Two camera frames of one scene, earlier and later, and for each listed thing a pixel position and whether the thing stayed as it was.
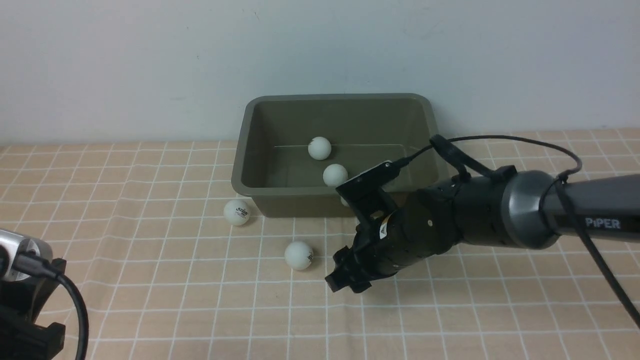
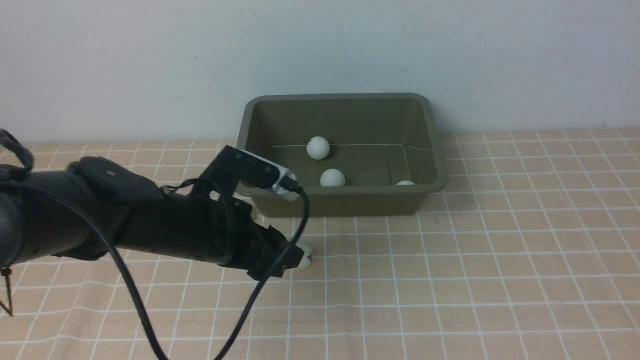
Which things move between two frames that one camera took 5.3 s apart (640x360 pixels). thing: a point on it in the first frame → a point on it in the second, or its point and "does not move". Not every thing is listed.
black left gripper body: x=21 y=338 → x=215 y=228
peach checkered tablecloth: x=167 y=265 does not move
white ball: x=298 y=255 does not move
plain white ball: x=319 y=148 does not move
